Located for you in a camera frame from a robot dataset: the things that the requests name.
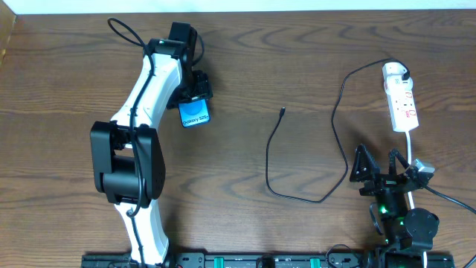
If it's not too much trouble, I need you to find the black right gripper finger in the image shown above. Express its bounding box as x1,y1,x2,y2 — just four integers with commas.
350,144,380,182
388,148,410,175

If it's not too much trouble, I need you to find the blue Galaxy smartphone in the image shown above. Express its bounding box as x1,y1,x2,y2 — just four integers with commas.
178,100,210,128

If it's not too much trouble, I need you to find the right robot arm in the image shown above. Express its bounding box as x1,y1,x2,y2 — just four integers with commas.
350,144,440,267

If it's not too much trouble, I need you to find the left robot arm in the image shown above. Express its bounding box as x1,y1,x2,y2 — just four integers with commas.
90,22,213,267

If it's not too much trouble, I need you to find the white USB charger plug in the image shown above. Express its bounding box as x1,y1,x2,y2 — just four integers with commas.
382,62,412,95

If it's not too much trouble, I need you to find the white power strip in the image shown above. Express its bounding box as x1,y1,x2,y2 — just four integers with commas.
384,82,419,133

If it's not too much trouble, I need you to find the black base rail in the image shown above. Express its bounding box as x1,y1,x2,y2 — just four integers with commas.
80,251,456,268

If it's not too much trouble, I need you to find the black USB charging cable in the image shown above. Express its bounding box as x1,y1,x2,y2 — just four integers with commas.
265,57,411,204

